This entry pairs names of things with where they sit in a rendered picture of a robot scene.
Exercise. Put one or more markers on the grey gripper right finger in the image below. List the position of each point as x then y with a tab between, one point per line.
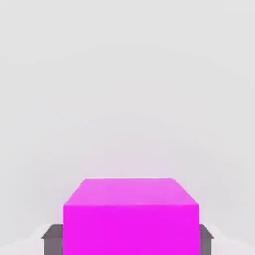
205	242

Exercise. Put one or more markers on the small magenta cube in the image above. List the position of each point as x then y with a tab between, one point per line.
130	223

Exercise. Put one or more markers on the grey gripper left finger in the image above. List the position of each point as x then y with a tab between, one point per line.
53	241

